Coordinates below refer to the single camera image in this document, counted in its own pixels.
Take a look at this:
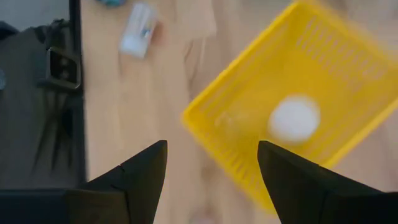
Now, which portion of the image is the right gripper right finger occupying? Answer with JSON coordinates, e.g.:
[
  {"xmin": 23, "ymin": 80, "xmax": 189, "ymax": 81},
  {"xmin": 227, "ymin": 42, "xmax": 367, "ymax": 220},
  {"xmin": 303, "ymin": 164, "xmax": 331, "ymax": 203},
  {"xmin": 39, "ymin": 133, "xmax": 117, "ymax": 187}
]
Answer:
[{"xmin": 257, "ymin": 140, "xmax": 398, "ymax": 224}]

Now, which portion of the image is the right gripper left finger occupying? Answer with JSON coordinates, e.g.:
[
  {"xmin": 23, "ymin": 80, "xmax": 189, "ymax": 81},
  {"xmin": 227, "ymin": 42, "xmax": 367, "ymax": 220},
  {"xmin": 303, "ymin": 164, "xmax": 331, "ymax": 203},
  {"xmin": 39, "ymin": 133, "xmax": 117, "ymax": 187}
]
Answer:
[{"xmin": 67, "ymin": 139, "xmax": 168, "ymax": 224}]

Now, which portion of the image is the white gauze roll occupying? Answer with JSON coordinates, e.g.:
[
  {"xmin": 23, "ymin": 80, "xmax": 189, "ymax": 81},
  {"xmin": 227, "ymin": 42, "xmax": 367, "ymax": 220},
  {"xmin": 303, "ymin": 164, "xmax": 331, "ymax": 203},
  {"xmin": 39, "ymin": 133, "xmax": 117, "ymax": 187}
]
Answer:
[{"xmin": 119, "ymin": 2, "xmax": 158, "ymax": 59}]

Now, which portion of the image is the blue patterned cloth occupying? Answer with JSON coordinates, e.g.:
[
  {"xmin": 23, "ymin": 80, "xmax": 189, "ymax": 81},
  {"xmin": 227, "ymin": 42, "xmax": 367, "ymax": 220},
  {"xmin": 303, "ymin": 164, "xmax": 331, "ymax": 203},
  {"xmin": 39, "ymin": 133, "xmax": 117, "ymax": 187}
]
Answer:
[{"xmin": 95, "ymin": 0, "xmax": 127, "ymax": 7}]

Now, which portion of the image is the yellow plastic basket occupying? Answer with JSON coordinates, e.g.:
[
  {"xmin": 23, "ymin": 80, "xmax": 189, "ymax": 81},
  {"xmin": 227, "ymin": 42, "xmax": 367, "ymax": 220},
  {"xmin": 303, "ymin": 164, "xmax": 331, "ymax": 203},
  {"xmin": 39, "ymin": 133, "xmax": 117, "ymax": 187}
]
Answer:
[{"xmin": 181, "ymin": 0, "xmax": 398, "ymax": 215}]

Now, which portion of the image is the white tape roll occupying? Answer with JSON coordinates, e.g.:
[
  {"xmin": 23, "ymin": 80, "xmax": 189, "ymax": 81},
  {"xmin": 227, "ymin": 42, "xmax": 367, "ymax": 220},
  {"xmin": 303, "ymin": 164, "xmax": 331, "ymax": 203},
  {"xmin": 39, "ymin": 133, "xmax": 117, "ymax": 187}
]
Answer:
[{"xmin": 267, "ymin": 95, "xmax": 321, "ymax": 146}]

